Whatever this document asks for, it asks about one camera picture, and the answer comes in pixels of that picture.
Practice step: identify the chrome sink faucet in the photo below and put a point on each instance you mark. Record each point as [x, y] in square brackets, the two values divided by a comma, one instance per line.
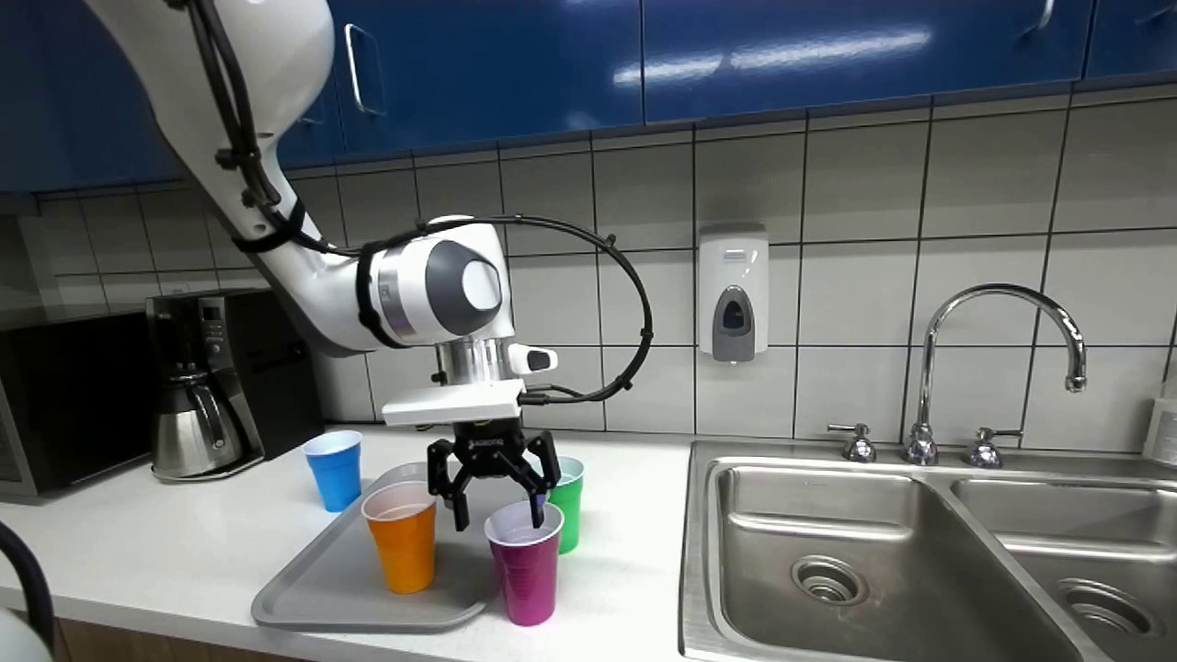
[978, 373]

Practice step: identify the black microwave oven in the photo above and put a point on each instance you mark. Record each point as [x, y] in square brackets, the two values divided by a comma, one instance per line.
[74, 404]

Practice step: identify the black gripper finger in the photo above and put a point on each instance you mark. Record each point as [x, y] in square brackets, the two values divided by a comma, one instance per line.
[459, 502]
[537, 499]

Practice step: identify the blue upper cabinets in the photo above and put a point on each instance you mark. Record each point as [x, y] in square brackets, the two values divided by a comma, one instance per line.
[450, 75]

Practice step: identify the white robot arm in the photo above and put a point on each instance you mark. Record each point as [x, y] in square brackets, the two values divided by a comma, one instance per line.
[226, 81]

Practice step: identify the purple plastic cup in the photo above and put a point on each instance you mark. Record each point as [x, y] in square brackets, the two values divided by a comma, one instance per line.
[529, 562]

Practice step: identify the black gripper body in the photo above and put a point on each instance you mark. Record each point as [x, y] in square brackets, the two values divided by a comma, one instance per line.
[491, 451]

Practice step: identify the blue plastic cup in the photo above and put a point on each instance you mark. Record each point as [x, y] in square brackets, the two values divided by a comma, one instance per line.
[337, 467]

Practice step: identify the steel coffee maker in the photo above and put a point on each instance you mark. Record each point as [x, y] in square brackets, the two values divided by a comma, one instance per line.
[235, 384]

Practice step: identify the grey plastic tray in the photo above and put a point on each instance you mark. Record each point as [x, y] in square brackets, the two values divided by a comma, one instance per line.
[337, 578]

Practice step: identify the orange plastic cup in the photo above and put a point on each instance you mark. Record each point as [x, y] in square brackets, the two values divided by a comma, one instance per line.
[401, 531]

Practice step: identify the green plastic cup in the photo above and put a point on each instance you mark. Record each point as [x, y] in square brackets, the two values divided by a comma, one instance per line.
[567, 499]

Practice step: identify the stainless steel sink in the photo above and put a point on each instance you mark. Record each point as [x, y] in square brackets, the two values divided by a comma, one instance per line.
[801, 557]

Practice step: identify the white soap dispenser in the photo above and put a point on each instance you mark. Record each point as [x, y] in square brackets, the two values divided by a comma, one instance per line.
[733, 297]

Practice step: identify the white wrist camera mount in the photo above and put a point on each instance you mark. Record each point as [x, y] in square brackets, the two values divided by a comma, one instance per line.
[468, 404]

